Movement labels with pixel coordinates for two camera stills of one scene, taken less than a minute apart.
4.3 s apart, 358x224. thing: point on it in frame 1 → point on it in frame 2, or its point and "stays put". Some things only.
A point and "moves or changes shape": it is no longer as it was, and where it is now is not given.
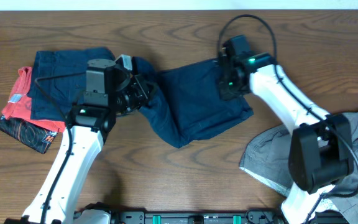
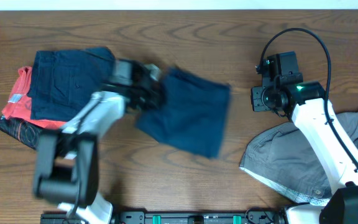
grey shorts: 265,157 stays put
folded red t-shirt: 18,102 stays put
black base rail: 252,216 stays put
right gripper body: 229,88 → 264,99
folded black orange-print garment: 36,137 stays put
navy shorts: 188,103 moves or changes shape
